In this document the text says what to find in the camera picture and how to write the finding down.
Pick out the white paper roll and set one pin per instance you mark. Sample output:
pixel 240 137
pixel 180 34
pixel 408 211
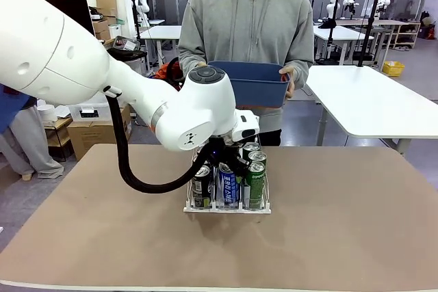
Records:
pixel 46 112

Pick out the clear plastic storage box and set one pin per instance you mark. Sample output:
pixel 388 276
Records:
pixel 87 114

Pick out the person in grey hoodie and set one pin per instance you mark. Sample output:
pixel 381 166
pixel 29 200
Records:
pixel 246 25

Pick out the wooden shelf desk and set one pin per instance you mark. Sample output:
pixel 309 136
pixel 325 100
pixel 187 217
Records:
pixel 397 22

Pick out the person's right forearm grey sleeve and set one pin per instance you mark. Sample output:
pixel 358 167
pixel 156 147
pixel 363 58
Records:
pixel 188 56

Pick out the black bag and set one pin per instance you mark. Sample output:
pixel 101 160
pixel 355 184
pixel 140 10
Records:
pixel 128 54

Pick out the yellow plastic basket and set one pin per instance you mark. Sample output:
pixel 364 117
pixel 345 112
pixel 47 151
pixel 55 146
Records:
pixel 393 69

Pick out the large cardboard box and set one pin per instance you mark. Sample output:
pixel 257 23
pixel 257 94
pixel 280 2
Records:
pixel 89 138

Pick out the person in grey trousers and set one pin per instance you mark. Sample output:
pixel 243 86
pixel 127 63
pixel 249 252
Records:
pixel 31 148

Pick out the clear plastic package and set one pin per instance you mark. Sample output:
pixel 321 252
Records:
pixel 125 43

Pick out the person's right hand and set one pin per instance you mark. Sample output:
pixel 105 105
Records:
pixel 201 65

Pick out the red backpack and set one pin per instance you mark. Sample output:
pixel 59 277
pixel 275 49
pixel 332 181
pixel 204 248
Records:
pixel 164 71

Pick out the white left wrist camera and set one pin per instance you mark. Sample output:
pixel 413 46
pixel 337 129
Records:
pixel 246 124

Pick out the white waste bin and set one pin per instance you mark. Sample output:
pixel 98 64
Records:
pixel 115 31

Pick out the white background table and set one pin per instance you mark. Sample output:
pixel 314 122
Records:
pixel 161 31
pixel 342 33

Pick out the small cardboard box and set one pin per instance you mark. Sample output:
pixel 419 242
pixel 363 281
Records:
pixel 106 1
pixel 101 28

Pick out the small wooden side table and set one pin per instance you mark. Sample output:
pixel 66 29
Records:
pixel 58 123

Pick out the person's left forearm grey sleeve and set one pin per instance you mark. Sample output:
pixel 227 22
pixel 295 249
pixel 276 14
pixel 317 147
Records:
pixel 302 66

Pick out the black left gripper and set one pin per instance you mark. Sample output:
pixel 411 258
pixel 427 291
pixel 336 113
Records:
pixel 222 148

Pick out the large white table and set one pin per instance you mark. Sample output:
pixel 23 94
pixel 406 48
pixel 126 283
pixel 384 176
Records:
pixel 376 107

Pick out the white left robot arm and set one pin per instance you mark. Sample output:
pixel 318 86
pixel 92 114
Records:
pixel 68 59

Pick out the blue Pocari Sweat can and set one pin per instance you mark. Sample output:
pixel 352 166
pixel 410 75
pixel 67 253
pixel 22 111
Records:
pixel 228 189

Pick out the black tripod stand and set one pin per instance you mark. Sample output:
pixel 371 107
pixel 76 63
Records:
pixel 366 42
pixel 329 23

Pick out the black computer monitor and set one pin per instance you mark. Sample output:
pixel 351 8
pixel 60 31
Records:
pixel 78 11

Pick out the black Pepsi can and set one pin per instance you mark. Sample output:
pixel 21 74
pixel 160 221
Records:
pixel 202 193

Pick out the person's left hand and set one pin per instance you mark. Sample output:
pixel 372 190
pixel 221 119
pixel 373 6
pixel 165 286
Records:
pixel 291 76

